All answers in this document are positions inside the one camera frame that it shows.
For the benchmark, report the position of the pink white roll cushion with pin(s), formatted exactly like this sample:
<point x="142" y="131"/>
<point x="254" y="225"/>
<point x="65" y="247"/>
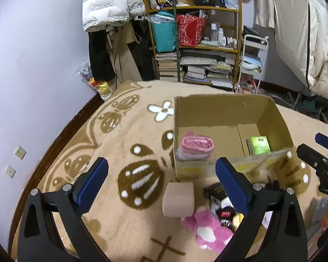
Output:
<point x="178" y="200"/>

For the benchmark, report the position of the yellow plush duck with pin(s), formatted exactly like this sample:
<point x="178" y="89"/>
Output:
<point x="237" y="220"/>

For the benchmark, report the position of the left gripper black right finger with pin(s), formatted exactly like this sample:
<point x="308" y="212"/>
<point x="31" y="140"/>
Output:
<point x="285" y="238"/>

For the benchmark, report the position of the pink plush bear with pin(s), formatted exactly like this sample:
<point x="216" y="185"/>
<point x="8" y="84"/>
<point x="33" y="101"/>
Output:
<point x="208" y="231"/>

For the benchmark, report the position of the red patterned gift bag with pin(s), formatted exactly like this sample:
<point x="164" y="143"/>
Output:
<point x="190" y="29"/>

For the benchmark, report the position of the white bottles on shelf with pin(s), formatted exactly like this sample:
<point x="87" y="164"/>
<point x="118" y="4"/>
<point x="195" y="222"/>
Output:
<point x="219" y="39"/>

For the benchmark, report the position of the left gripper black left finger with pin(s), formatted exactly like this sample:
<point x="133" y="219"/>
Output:
<point x="39" y="239"/>

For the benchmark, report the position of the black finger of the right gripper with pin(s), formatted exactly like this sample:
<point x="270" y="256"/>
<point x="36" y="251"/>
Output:
<point x="310" y="156"/>
<point x="322" y="140"/>

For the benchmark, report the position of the person's grey clothed leg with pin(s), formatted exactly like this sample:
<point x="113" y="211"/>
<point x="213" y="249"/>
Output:
<point x="314" y="231"/>

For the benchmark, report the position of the white black plush penguin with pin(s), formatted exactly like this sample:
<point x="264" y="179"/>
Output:
<point x="224" y="212"/>

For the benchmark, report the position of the wall socket lower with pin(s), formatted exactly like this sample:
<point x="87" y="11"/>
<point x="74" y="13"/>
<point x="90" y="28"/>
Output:
<point x="10" y="171"/>

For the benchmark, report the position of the wall socket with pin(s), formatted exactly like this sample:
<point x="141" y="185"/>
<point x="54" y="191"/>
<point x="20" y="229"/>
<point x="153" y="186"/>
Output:
<point x="10" y="171"/>
<point x="20" y="152"/>

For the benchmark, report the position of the stack of books left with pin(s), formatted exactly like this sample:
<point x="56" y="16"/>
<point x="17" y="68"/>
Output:
<point x="167" y="66"/>

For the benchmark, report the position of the white utility cart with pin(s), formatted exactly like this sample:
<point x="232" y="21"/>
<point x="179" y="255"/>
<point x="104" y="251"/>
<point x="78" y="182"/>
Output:
<point x="252" y="63"/>

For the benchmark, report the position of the pile of books and papers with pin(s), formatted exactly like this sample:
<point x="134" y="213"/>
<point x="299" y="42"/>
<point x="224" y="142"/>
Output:
<point x="210" y="67"/>

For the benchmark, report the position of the beige trench coat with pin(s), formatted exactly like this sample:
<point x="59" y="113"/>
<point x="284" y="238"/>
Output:
<point x="121" y="58"/>

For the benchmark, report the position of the black small carton box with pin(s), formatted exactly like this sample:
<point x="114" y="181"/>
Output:
<point x="217" y="195"/>

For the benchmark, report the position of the black hanging coat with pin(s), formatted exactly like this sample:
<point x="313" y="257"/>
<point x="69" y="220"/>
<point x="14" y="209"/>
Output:
<point x="99" y="58"/>

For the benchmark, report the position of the wall socket upper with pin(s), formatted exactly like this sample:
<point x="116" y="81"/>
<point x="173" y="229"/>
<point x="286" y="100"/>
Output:
<point x="20" y="152"/>

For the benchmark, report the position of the cream hanging duvet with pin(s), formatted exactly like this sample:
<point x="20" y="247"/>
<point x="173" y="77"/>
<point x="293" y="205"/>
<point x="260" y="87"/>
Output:
<point x="302" y="39"/>

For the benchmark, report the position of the white puffer jacket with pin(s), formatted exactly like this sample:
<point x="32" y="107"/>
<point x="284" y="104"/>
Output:
<point x="100" y="15"/>

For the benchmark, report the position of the green tissue pack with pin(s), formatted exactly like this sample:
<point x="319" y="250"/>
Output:
<point x="258" y="145"/>

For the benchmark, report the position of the teal storage bag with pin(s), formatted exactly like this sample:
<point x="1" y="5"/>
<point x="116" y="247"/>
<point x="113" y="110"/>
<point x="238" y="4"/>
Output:
<point x="163" y="25"/>

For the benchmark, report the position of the pink rolled towel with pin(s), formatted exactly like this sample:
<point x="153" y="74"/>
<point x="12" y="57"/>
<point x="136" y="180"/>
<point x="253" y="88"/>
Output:
<point x="194" y="147"/>

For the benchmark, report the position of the snack bag on floor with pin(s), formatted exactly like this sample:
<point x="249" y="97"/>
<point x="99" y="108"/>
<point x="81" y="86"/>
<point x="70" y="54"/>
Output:
<point x="101" y="87"/>

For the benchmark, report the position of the open cardboard box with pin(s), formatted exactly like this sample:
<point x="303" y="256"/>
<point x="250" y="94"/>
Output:
<point x="229" y="120"/>

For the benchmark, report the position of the beige brown patterned blanket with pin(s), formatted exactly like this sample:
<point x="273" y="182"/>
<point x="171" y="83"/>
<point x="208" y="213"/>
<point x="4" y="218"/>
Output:
<point x="134" y="131"/>

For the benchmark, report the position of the wooden bookshelf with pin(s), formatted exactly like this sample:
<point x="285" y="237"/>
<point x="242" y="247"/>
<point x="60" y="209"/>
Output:
<point x="228" y="19"/>

